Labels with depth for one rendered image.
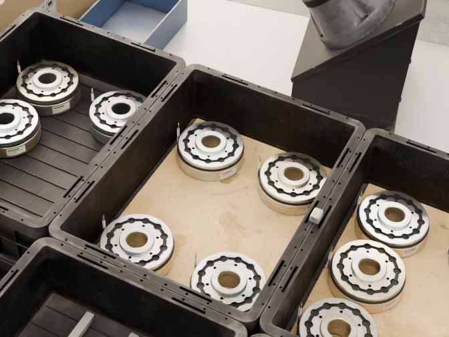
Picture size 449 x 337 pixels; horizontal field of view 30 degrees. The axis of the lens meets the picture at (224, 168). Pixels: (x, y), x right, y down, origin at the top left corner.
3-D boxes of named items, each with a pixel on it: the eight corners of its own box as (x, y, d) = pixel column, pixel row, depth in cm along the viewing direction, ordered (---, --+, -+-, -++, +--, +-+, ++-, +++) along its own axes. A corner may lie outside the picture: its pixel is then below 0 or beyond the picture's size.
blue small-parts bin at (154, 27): (125, 1, 182) (124, -28, 177) (188, 20, 178) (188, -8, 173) (77, 51, 169) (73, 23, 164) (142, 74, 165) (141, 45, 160)
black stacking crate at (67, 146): (42, 61, 149) (34, 7, 141) (188, 116, 141) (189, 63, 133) (-115, 207, 124) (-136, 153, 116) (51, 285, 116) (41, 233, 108)
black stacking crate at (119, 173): (190, 117, 141) (191, 64, 133) (355, 180, 132) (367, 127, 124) (53, 287, 116) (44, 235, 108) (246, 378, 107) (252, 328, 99)
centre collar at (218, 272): (224, 261, 114) (224, 258, 113) (254, 278, 112) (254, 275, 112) (202, 285, 111) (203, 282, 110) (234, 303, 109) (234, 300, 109)
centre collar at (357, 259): (355, 250, 116) (355, 247, 116) (389, 260, 115) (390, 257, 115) (347, 277, 113) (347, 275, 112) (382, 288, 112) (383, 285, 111)
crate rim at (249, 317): (190, 71, 134) (190, 60, 132) (366, 136, 126) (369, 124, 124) (44, 243, 109) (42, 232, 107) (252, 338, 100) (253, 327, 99)
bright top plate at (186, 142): (192, 116, 134) (192, 114, 134) (252, 134, 132) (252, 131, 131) (168, 158, 127) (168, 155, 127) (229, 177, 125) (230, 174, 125)
